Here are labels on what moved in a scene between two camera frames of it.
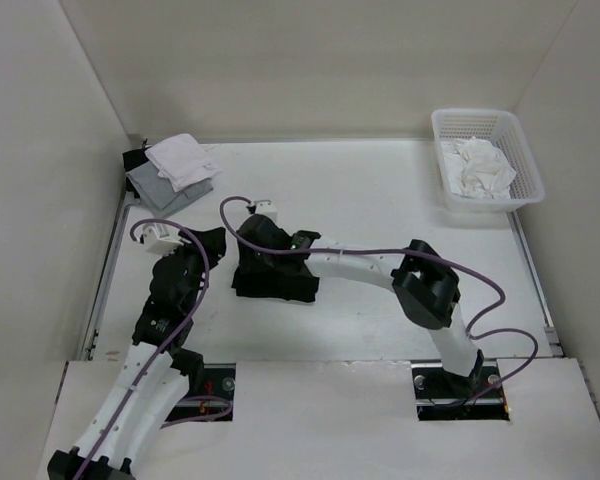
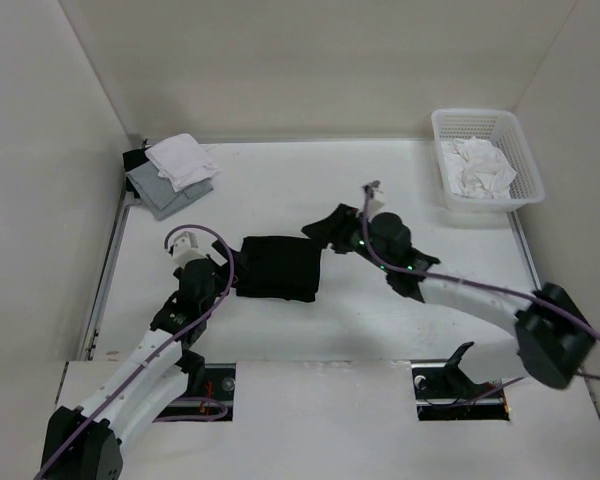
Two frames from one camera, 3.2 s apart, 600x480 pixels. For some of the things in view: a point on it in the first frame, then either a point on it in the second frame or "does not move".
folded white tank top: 183,161 does not move
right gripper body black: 250,256 to 358,244
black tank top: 297,282 does not move
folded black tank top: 132,159 does not move
